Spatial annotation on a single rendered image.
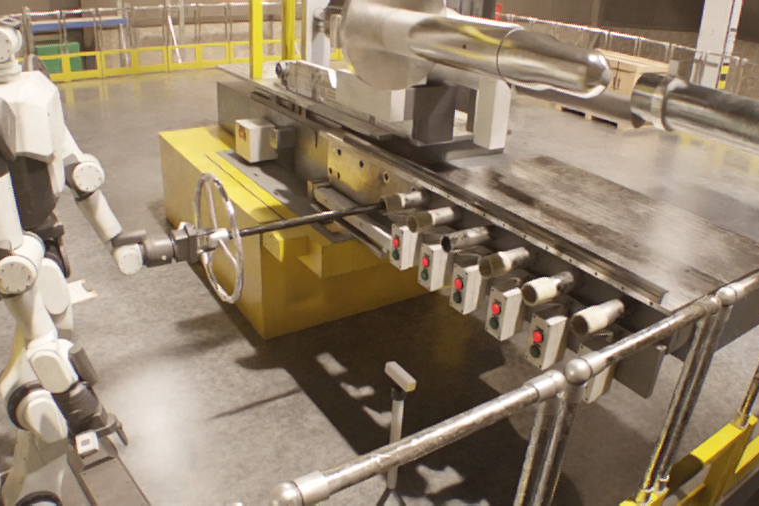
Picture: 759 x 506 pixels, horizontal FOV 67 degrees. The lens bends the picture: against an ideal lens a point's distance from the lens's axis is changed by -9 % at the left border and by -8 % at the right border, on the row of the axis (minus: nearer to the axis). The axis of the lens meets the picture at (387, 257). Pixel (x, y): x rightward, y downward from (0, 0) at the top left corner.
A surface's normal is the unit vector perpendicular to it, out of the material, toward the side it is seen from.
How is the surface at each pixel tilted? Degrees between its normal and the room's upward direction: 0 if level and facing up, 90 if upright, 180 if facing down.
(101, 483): 0
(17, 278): 90
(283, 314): 90
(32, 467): 90
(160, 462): 0
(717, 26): 90
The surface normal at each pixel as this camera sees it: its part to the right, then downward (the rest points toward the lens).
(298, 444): 0.05, -0.90
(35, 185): 0.89, 0.34
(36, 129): 0.90, 0.14
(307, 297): 0.55, 0.39
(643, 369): -0.83, 0.20
